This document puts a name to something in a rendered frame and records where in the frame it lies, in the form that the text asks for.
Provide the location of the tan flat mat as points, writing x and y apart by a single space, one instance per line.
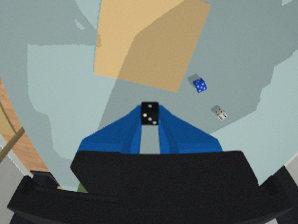
149 42

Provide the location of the blue die with white pips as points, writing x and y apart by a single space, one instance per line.
199 85

